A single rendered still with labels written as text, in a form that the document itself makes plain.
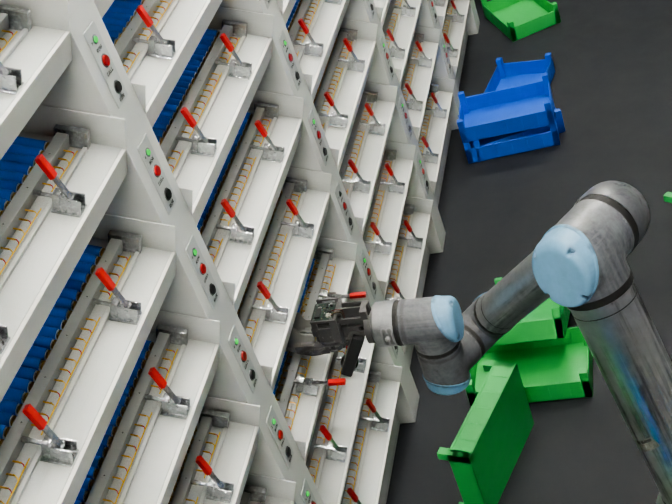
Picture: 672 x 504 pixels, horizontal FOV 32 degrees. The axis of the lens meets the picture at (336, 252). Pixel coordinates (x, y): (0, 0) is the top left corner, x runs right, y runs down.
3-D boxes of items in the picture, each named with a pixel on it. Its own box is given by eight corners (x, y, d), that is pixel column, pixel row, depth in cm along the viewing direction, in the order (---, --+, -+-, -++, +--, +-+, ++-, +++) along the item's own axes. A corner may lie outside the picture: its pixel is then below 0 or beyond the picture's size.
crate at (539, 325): (500, 305, 319) (494, 277, 317) (574, 295, 313) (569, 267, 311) (484, 347, 292) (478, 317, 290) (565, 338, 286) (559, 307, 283)
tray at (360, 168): (393, 116, 321) (399, 72, 312) (359, 250, 274) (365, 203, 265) (321, 104, 322) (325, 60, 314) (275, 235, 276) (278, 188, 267)
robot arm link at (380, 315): (405, 324, 235) (399, 357, 227) (381, 326, 236) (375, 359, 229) (394, 290, 230) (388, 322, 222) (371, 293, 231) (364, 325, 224)
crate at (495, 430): (534, 423, 280) (503, 419, 284) (516, 362, 269) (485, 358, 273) (490, 519, 261) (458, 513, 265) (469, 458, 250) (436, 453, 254)
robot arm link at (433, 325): (463, 354, 225) (452, 315, 219) (400, 359, 228) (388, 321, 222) (466, 321, 232) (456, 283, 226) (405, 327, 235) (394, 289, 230)
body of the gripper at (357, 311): (313, 298, 234) (371, 293, 230) (324, 330, 238) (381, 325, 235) (306, 324, 228) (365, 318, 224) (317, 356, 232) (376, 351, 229)
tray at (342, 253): (353, 275, 267) (357, 243, 261) (302, 476, 220) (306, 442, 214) (267, 260, 268) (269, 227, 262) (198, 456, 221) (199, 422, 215)
